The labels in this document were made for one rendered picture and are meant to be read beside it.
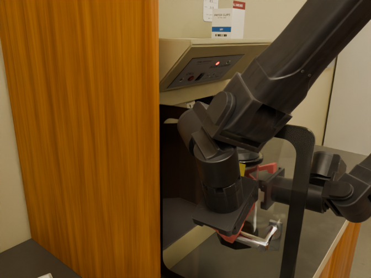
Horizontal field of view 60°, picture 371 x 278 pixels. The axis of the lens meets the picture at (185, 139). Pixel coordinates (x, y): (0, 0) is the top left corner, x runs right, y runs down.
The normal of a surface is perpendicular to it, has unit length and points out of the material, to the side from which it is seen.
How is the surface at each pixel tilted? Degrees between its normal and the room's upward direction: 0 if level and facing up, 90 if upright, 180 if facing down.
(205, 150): 24
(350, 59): 90
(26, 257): 0
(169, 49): 90
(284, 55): 62
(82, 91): 90
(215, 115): 67
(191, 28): 90
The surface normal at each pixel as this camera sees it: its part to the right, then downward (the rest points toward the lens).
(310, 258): 0.02, -0.95
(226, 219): -0.20, -0.76
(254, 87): -0.82, -0.21
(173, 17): 0.78, 0.21
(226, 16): -0.62, 0.23
